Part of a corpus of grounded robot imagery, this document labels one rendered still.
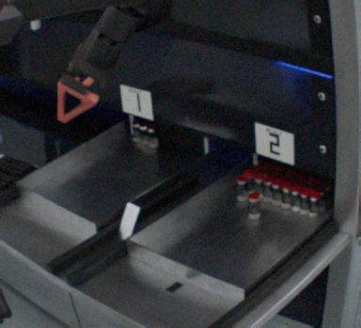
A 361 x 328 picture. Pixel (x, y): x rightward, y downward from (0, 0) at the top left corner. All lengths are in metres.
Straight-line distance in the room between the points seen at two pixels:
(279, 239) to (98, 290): 0.34
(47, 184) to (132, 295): 0.44
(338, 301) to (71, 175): 0.65
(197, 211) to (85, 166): 0.31
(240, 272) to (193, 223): 0.19
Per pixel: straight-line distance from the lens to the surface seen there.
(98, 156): 1.64
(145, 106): 1.52
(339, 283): 1.40
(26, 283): 2.46
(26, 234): 1.42
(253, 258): 1.27
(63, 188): 1.54
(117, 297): 1.21
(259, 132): 1.34
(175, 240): 1.33
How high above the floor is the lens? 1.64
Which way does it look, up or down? 28 degrees down
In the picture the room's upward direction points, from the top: 6 degrees counter-clockwise
